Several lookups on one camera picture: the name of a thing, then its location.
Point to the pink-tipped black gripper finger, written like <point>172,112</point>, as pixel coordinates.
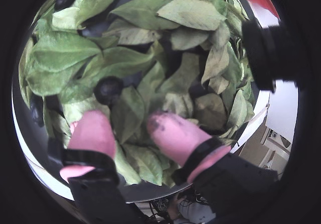
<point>180,138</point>
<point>90,138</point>

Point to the small dark blueberry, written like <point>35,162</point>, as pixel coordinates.
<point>109,89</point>

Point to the large dark blueberry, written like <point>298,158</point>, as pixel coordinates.
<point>37,112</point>

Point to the grey round bowl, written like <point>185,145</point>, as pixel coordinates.
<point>27,143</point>

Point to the pile of green leaves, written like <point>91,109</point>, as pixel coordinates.
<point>140,58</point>

